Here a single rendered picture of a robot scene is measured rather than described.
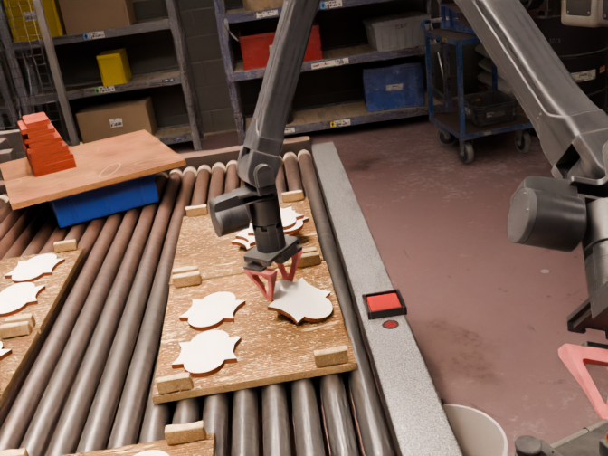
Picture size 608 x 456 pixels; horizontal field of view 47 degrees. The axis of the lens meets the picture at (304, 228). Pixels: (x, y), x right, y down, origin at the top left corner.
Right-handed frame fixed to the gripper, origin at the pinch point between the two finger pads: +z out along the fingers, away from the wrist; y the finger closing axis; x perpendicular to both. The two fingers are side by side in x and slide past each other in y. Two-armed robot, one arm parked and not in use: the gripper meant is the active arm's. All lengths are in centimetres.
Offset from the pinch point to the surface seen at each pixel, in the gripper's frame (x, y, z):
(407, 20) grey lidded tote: -182, -431, 23
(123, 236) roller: -67, -19, 7
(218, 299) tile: -13.6, 3.4, 3.5
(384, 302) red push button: 17.6, -9.9, 5.4
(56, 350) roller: -37.0, 27.6, 6.6
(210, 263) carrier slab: -28.3, -10.7, 4.9
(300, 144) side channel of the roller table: -60, -96, 7
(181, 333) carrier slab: -13.1, 15.5, 4.2
